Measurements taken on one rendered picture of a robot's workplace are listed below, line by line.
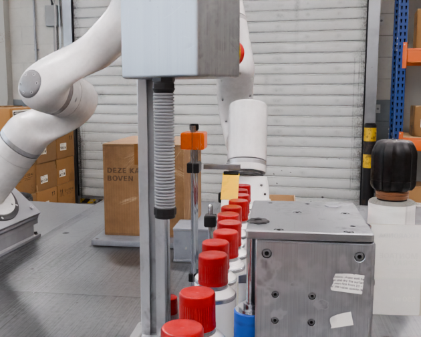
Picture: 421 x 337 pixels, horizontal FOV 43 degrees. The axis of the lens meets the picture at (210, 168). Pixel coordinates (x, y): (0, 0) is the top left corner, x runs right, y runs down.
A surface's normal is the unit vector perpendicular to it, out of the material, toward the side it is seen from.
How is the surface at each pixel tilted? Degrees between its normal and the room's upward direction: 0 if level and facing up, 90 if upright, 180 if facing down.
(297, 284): 90
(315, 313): 90
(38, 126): 54
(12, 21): 90
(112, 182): 90
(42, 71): 60
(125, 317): 0
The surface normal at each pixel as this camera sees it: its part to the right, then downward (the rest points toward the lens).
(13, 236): 0.98, 0.03
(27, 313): 0.00, -0.99
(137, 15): -0.68, 0.10
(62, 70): 0.08, -0.23
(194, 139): -0.13, 0.14
